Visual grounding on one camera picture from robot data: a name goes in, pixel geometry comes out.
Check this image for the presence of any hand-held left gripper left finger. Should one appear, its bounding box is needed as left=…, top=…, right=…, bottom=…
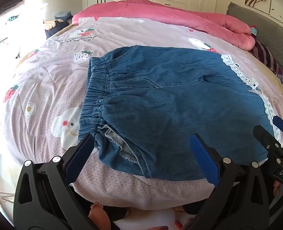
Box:
left=13, top=134, right=113, bottom=230

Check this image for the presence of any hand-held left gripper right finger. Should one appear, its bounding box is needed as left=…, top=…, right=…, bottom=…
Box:
left=180, top=134, right=270, bottom=230

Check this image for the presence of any blue denim pants lace trim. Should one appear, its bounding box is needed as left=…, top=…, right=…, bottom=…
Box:
left=78, top=45, right=282, bottom=181

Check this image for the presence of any person's right hand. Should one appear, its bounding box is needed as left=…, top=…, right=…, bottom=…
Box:
left=273, top=179, right=283, bottom=198

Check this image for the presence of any person's left hand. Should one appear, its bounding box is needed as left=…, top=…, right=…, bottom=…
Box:
left=88, top=201, right=113, bottom=230

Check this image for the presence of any striped pillow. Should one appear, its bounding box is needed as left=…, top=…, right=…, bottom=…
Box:
left=249, top=40, right=283, bottom=75

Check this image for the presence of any strawberry printed lilac blanket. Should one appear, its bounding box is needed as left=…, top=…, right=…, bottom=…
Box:
left=2, top=17, right=283, bottom=211

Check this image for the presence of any grey padded headboard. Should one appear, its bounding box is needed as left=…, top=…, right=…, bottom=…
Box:
left=226, top=2, right=283, bottom=82

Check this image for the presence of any pile of clothes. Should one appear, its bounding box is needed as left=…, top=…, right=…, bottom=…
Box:
left=44, top=11, right=73, bottom=39

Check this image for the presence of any pink duvet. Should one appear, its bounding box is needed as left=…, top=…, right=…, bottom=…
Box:
left=72, top=0, right=256, bottom=51

